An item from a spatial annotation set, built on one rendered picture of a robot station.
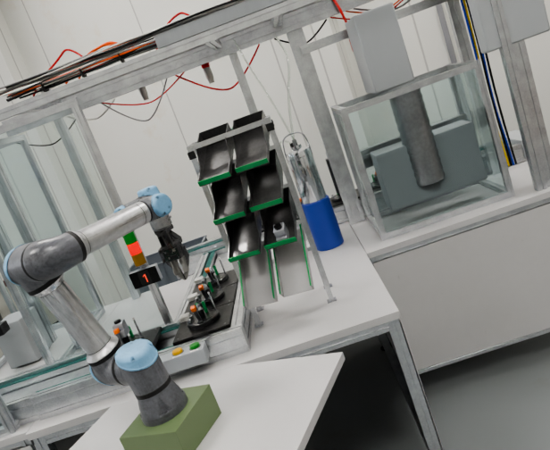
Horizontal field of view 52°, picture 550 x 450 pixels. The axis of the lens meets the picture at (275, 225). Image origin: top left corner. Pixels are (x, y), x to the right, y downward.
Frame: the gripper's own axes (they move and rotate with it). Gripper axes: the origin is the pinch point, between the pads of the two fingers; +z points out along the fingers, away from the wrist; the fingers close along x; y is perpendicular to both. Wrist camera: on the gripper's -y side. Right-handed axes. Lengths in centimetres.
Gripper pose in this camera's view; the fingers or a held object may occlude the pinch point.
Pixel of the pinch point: (185, 276)
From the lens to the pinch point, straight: 212.3
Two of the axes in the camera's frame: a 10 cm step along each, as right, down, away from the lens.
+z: 3.4, 9.1, 2.2
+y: 0.1, 2.4, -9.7
